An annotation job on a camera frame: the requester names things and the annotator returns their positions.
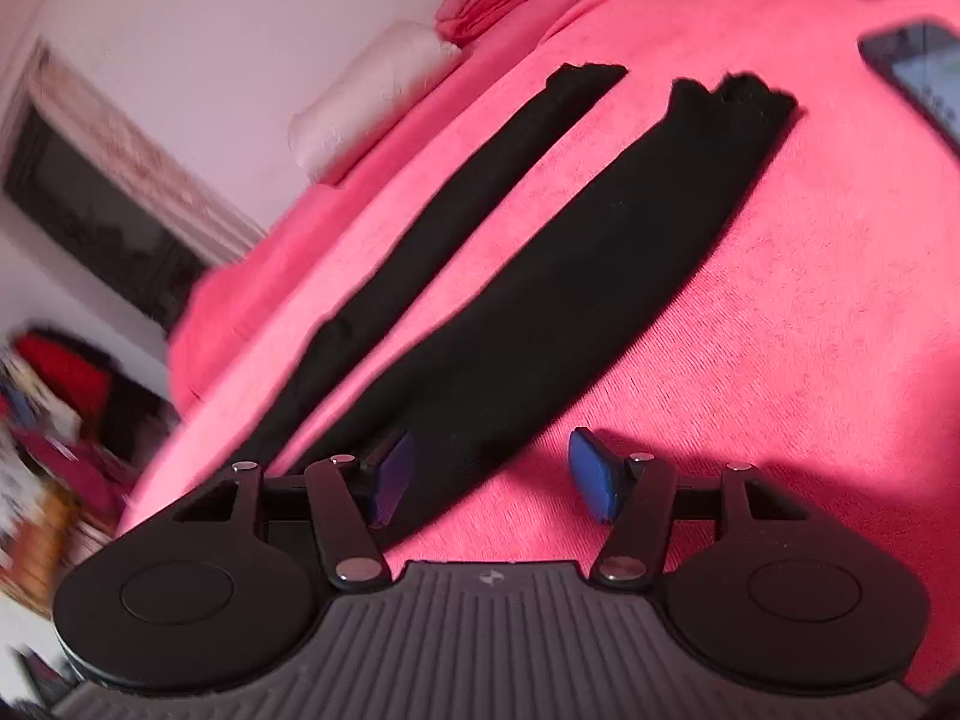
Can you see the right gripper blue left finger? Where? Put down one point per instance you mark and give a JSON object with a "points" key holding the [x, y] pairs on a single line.
{"points": [[385, 476]]}

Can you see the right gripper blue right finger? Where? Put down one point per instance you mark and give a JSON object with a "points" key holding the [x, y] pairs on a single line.
{"points": [[604, 479]]}

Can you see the black pants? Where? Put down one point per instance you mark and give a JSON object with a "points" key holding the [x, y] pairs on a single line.
{"points": [[552, 321]]}

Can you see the pink bed blanket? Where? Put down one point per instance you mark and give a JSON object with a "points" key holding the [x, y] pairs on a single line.
{"points": [[747, 252]]}

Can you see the pile of colourful clothes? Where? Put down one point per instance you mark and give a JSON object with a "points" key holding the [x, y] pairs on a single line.
{"points": [[77, 433]]}

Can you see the white patterned pillow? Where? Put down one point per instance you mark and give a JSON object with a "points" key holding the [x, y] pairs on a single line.
{"points": [[378, 87]]}

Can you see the white framed dark doorway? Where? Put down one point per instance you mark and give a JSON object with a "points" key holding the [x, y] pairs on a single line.
{"points": [[103, 191]]}

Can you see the red ruffled pillow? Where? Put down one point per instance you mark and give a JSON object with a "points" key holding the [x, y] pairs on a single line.
{"points": [[461, 21]]}

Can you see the smartphone with lit screen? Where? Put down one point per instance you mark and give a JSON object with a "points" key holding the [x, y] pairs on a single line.
{"points": [[920, 61]]}

